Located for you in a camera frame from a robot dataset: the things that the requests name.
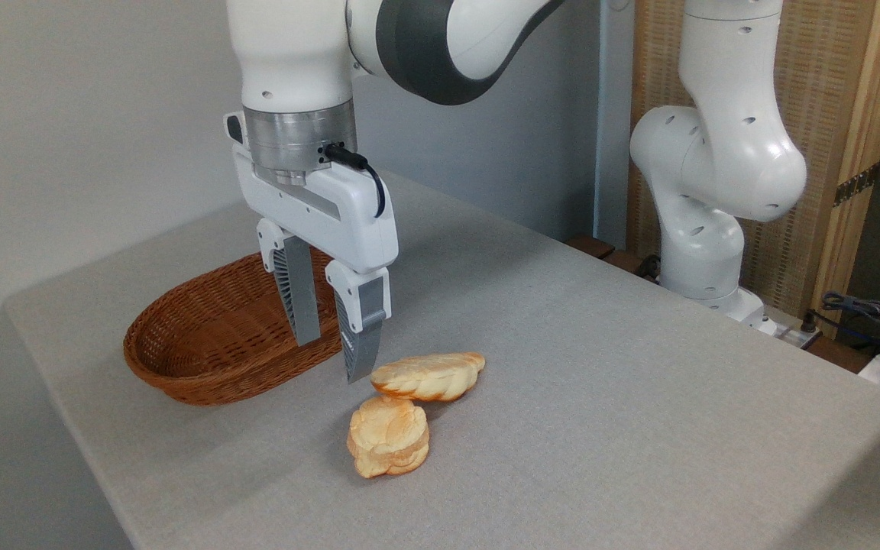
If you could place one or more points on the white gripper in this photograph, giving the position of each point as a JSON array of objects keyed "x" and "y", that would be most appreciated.
[{"x": 333, "y": 214}]

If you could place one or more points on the long braided bread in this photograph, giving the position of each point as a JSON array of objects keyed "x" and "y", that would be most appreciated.
[{"x": 428, "y": 376}]

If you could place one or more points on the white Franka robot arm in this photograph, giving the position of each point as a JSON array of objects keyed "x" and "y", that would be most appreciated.
[{"x": 295, "y": 46}]

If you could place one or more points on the brown wicker basket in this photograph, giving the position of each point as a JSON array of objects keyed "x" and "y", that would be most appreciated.
[{"x": 203, "y": 336}]

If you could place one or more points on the round flower-shaped bread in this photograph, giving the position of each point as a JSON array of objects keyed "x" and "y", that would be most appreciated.
[{"x": 388, "y": 435}]

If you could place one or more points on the silver metal wrist flange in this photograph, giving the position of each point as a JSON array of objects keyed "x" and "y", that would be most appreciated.
[{"x": 295, "y": 141}]

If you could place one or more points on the dark brown wooden board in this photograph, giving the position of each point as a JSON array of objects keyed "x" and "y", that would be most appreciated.
[{"x": 600, "y": 248}]

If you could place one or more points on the dark metal screen hinge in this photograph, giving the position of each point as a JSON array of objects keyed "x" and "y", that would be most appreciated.
[{"x": 856, "y": 184}]

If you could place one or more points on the wooden folding screen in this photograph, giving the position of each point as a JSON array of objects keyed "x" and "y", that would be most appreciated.
[{"x": 826, "y": 92}]

